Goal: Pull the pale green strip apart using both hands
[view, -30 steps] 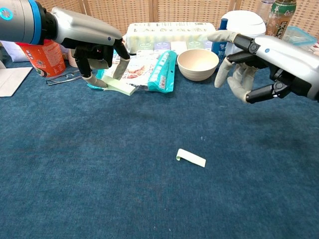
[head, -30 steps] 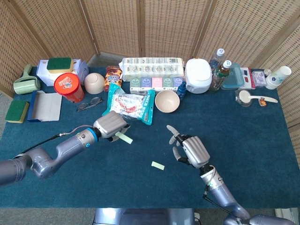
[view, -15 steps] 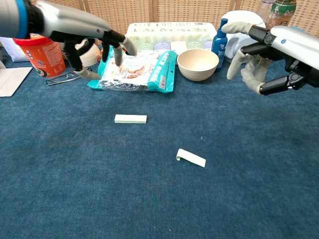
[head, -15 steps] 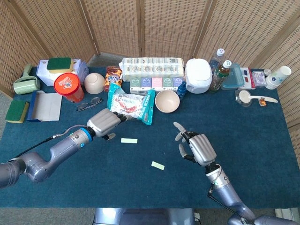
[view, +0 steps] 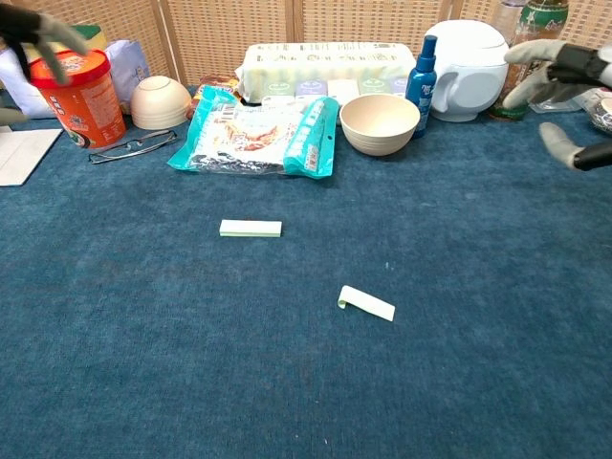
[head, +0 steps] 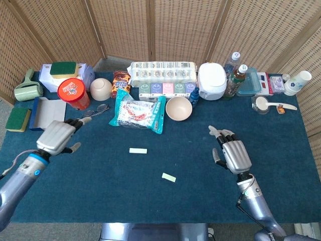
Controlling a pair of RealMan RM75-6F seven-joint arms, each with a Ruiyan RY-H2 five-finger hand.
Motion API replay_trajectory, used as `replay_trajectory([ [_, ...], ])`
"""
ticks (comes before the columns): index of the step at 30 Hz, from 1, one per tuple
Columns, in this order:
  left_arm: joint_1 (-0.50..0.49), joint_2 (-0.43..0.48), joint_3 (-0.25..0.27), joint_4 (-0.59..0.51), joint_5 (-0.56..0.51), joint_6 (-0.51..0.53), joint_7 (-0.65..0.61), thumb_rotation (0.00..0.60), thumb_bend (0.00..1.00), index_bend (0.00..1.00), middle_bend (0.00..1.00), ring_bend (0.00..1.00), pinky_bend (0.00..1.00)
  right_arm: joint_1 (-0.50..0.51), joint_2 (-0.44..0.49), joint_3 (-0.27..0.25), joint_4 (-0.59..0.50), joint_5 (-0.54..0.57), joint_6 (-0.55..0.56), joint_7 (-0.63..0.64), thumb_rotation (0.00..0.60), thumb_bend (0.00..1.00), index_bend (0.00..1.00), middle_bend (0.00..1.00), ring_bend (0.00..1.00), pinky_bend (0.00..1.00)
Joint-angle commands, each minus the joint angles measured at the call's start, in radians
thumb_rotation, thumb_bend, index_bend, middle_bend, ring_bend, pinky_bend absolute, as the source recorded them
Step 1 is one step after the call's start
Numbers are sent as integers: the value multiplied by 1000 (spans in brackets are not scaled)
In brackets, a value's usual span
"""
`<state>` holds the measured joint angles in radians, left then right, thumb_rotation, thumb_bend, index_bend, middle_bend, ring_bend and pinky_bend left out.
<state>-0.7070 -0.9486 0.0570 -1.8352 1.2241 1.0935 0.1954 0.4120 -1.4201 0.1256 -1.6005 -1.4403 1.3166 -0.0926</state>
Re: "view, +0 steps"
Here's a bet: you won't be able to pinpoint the clear water bottle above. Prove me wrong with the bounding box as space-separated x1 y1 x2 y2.
490 0 527 49

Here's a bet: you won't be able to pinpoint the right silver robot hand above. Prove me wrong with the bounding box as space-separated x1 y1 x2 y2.
503 38 612 172

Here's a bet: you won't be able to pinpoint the upturned beige bowl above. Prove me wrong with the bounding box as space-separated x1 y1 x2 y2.
129 76 193 131

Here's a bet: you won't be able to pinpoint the wicker folding screen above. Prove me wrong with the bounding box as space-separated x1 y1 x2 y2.
0 0 612 88

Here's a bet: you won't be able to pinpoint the beige open bowl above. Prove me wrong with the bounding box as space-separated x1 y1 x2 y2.
339 93 422 157

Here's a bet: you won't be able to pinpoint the white paper sheet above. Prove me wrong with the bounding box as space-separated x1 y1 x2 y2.
0 127 64 187

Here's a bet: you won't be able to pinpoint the white plastic tissue pack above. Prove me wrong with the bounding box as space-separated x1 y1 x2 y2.
0 39 152 120

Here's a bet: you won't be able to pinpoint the green and yellow sponge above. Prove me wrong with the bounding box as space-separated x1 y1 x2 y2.
70 24 108 53

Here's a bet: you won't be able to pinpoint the small green tissue pack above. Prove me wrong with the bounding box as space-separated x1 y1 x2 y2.
358 76 396 97
261 78 297 99

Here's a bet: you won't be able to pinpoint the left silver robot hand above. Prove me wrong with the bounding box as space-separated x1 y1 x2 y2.
0 5 92 128

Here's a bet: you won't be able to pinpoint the blue spray bottle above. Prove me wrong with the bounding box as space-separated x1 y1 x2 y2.
404 34 439 140

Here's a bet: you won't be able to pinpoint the black-rimmed eyeglasses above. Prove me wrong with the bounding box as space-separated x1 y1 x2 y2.
87 129 179 165

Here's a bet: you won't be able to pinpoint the teal clear food package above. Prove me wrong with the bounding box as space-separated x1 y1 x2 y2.
166 84 340 181

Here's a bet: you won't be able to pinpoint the blue carpet table cover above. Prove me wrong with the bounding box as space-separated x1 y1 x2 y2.
0 84 612 459

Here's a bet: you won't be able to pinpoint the clear container with blue lid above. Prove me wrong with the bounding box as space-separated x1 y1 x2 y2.
529 50 609 115

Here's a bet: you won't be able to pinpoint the green-capped seasoning bottle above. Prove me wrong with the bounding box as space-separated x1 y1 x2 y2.
488 0 570 121

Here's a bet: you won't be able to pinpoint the red instant noodle cup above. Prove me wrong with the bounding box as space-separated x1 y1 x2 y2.
27 48 127 149

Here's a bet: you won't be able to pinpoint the brown cookie snack bag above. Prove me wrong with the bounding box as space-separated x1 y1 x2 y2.
185 75 240 120

